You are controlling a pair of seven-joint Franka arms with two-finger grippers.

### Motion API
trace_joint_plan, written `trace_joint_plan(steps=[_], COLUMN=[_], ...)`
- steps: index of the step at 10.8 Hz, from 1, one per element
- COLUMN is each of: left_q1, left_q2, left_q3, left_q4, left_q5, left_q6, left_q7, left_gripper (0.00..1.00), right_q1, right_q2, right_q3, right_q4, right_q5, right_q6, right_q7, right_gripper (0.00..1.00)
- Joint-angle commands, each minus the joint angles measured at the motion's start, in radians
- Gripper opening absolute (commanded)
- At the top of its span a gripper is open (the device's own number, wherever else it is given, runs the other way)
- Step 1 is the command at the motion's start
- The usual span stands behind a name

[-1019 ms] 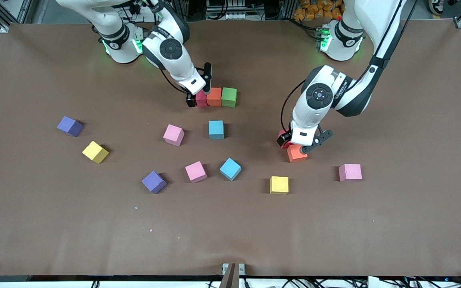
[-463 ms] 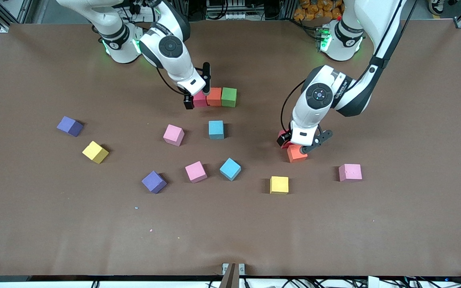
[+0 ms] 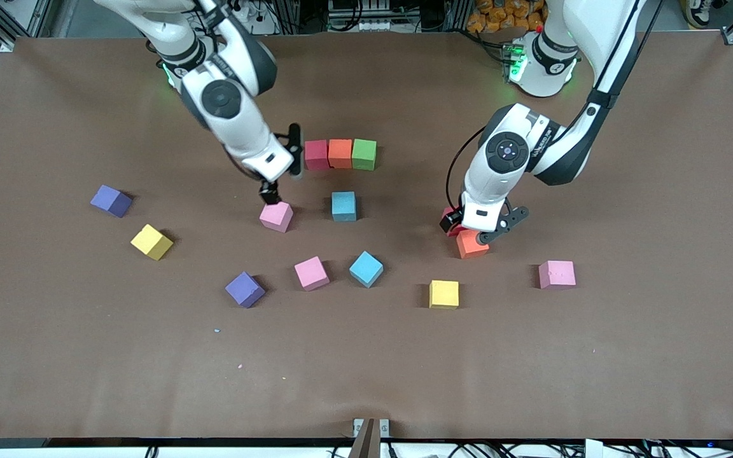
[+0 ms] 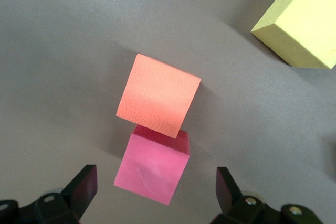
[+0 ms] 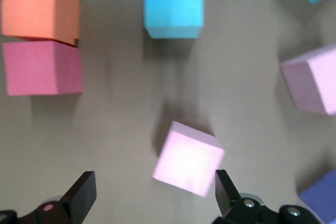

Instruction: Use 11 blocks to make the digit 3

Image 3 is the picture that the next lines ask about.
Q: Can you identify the red foam cube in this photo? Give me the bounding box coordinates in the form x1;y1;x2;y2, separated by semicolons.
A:
304;140;330;171
441;207;469;238

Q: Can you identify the pink foam cube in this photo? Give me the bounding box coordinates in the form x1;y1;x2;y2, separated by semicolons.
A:
294;256;330;292
538;260;576;291
260;202;295;233

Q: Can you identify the orange foam cube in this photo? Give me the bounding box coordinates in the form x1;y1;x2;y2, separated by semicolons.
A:
328;139;353;169
457;229;490;260

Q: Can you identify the green foam cube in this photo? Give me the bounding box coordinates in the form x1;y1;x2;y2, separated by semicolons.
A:
352;139;378;171

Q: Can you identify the yellow foam cube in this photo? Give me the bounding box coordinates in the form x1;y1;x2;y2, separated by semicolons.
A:
130;223;174;261
429;280;460;310

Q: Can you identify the blue foam cube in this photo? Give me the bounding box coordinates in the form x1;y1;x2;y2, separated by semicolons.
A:
332;191;357;223
349;251;384;289

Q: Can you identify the purple foam cube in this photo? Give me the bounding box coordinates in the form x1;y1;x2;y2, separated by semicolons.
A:
90;184;134;219
225;271;267;309

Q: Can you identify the white power strip with plugs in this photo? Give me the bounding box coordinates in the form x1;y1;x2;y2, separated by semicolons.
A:
236;2;278;26

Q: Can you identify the long white socket strip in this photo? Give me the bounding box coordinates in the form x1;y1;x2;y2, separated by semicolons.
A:
341;18;399;32

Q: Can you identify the brown paper table cover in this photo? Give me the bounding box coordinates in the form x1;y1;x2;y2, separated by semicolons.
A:
0;31;733;441

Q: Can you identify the orange snack bag pile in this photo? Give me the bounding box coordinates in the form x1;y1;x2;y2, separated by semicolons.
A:
467;0;548;34

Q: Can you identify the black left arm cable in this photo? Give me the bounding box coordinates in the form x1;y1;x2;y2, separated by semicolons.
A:
445;0;663;214

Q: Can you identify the metal bracket with wooden post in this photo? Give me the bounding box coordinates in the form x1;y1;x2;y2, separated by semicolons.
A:
353;417;391;458

